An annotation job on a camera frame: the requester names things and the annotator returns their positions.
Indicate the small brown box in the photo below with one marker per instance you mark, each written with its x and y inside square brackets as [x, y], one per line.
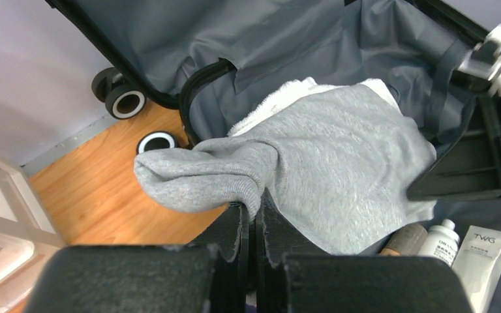
[406, 241]

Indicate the small white bottle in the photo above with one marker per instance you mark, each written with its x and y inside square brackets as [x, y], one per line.
[442, 242]

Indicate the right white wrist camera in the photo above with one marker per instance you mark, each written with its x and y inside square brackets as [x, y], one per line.
[482, 64]

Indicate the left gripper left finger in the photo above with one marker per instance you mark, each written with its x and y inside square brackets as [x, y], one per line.
[209, 274]

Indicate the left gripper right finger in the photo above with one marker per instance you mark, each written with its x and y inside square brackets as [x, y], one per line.
[294, 275]

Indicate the grey garment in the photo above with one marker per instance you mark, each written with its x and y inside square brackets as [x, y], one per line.
[337, 163]

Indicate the white towel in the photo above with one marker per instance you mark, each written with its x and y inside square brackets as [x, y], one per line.
[285, 97]

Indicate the white plastic drawer organizer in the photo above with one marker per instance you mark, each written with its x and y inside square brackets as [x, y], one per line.
[28, 238]

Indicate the white black space suitcase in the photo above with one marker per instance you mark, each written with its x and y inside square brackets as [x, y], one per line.
[213, 61]

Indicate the white flat box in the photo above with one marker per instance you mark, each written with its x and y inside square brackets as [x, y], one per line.
[478, 266]

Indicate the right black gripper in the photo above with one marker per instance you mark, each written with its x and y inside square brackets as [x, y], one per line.
[469, 165]

